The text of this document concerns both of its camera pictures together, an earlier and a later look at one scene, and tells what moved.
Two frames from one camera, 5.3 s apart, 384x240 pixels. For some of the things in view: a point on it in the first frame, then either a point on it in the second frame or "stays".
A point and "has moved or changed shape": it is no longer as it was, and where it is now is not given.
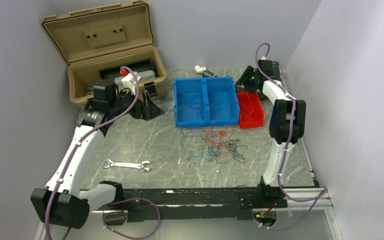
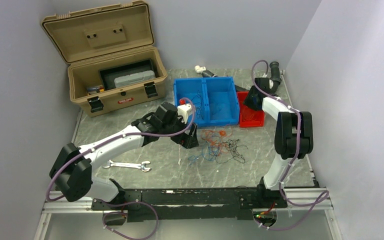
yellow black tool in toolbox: x=90 y=90 stays
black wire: x=195 y=102 stays
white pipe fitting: x=199 y=69 stays
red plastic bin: x=251 y=111 stays
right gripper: x=244 y=80 → x=246 y=101
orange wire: x=252 y=105 has moved or changed shape
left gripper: x=147 y=110 → x=190 y=141
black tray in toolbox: x=113 y=72 stays
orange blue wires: x=216 y=148 stays
